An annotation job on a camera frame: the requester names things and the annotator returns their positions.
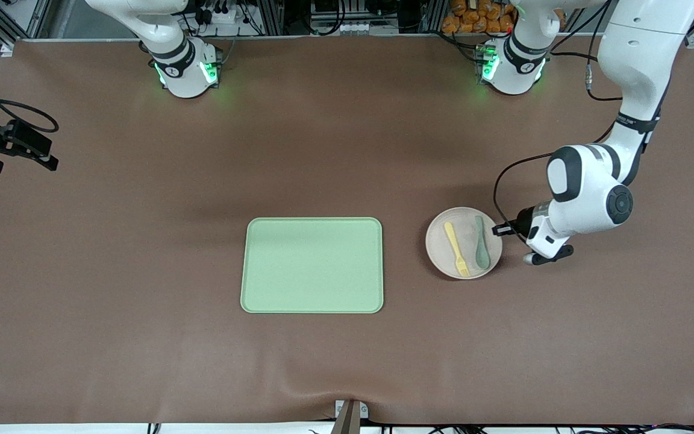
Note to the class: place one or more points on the green plastic spoon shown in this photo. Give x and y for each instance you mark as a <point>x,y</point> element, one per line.
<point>482,256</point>

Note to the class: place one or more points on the yellow plastic fork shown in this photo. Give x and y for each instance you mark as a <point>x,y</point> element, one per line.
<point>456,247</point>

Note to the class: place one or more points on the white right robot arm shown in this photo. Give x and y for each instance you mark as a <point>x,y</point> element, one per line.
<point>178,66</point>

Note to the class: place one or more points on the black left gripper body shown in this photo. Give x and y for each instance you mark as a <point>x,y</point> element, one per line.
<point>522,220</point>

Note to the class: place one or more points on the brown table mat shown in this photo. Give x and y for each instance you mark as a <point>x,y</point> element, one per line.
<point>142,301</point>

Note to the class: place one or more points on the white power strip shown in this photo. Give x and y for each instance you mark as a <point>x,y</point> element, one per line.
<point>220,15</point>

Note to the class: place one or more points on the round beige plate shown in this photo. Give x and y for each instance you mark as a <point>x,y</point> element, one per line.
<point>437,247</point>

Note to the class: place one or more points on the light green rectangular tray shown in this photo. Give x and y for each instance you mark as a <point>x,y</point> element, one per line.
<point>311,265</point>

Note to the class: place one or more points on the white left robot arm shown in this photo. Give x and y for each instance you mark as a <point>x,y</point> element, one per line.
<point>642,54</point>

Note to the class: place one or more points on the metal table edge bracket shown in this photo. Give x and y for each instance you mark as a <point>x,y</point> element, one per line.
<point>352,416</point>

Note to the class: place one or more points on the pile of orange packets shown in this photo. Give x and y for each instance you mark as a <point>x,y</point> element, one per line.
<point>473,18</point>

